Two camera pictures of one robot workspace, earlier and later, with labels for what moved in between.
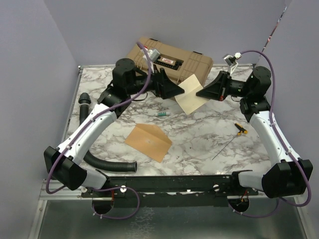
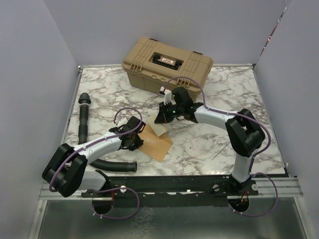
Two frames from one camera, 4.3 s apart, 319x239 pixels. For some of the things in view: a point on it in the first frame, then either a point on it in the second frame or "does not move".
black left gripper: x=163 y=86 -> x=138 y=143
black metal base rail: x=170 y=191 does not move
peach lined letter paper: x=189 y=100 -> x=159 y=129
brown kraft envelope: x=150 y=140 does not move
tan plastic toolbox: x=179 y=63 does not move
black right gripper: x=217 y=91 -> x=163 y=117
